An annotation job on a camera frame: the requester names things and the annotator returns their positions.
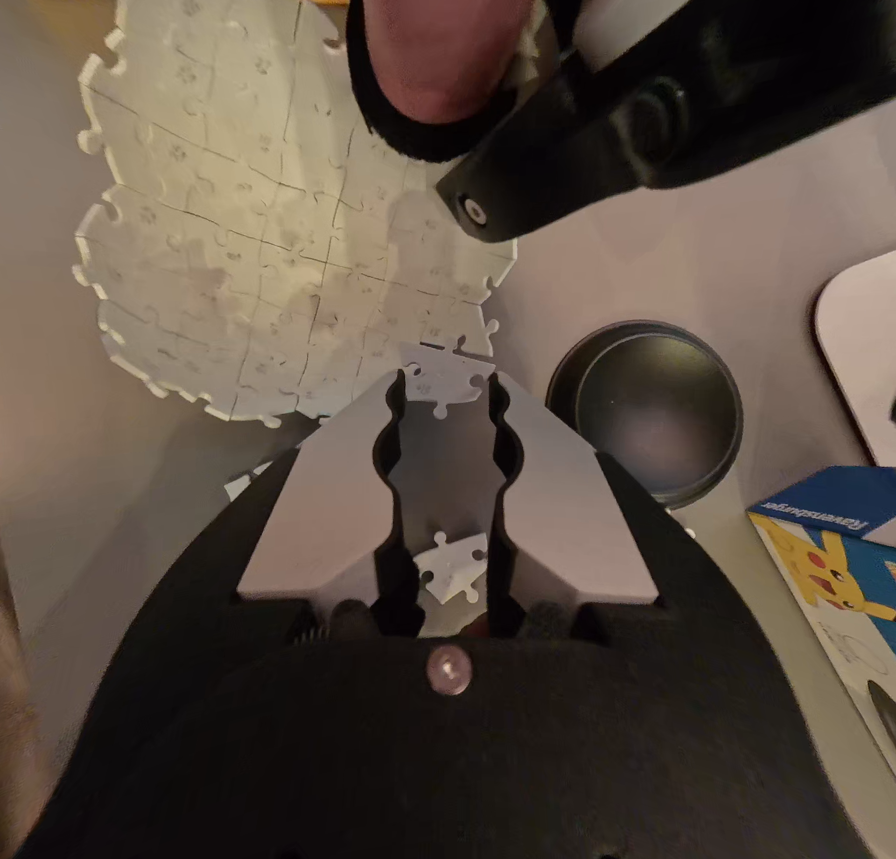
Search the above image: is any white curved puzzle ball shell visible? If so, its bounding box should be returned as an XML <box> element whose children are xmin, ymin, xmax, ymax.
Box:
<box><xmin>72</xmin><ymin>0</ymin><xmax>522</xmax><ymax>429</ymax></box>

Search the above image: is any black round tin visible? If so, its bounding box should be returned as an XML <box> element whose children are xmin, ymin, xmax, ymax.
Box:
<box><xmin>545</xmin><ymin>320</ymin><xmax>744</xmax><ymax>511</ymax></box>

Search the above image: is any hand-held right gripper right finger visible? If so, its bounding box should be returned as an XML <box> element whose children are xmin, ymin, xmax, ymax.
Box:
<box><xmin>486</xmin><ymin>371</ymin><xmax>665</xmax><ymax>636</ymax></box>

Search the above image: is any white rounded board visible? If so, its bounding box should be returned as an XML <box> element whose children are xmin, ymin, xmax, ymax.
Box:
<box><xmin>813</xmin><ymin>250</ymin><xmax>896</xmax><ymax>468</ymax></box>

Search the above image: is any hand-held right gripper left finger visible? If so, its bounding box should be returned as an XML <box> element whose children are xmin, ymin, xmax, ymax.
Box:
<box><xmin>237</xmin><ymin>369</ymin><xmax>421</xmax><ymax>636</ymax></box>

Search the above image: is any blue and white puzzle box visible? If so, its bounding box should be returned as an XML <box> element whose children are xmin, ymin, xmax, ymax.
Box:
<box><xmin>745</xmin><ymin>466</ymin><xmax>896</xmax><ymax>786</ymax></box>

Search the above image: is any white puzzle piece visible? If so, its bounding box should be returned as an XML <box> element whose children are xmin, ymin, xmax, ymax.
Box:
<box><xmin>224</xmin><ymin>460</ymin><xmax>275</xmax><ymax>503</ymax></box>
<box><xmin>413</xmin><ymin>531</ymin><xmax>490</xmax><ymax>604</ymax></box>
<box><xmin>401</xmin><ymin>336</ymin><xmax>498</xmax><ymax>420</ymax></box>

